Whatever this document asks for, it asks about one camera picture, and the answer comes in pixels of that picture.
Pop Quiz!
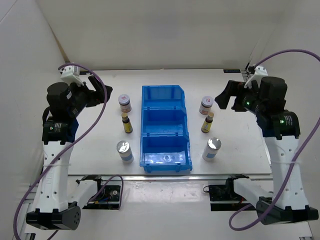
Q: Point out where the silver-lid shaker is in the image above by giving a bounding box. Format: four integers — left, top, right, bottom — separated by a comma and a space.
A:
116, 140, 134, 164
202, 137, 222, 162

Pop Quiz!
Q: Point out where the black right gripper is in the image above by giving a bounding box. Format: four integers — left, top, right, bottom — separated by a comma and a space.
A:
214, 80, 266, 116

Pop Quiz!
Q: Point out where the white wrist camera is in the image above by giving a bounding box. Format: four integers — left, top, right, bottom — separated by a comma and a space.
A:
59, 65, 84, 86
244, 65, 268, 89

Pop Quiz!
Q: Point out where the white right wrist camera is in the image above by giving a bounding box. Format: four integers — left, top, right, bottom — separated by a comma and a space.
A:
244, 65, 268, 89

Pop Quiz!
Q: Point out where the small yellow-label bottle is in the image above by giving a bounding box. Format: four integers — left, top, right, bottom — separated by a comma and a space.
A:
121, 112, 133, 134
201, 112, 214, 133

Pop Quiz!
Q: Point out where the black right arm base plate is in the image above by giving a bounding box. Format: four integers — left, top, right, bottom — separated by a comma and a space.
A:
202, 174, 263, 212

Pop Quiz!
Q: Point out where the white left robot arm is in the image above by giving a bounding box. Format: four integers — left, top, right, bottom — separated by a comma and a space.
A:
26, 75, 113, 231

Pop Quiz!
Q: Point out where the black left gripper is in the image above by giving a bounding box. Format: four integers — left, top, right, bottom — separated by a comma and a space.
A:
66, 75, 112, 117

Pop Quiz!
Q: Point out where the blue three-compartment plastic bin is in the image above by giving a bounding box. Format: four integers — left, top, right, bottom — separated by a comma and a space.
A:
139, 85, 193, 173

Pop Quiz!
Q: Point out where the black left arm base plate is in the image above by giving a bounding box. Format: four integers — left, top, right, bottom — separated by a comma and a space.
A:
75, 174, 124, 210

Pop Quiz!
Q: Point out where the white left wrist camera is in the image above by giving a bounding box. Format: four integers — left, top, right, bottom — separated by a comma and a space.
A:
59, 65, 84, 86

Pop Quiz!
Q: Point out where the white-lid spice jar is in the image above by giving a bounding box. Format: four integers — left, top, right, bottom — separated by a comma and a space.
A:
118, 94, 132, 113
199, 96, 214, 115

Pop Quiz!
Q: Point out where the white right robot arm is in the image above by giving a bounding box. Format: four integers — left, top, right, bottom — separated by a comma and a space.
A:
215, 76, 319, 231

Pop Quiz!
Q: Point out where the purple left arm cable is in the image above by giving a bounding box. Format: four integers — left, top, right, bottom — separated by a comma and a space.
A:
12, 63, 124, 240

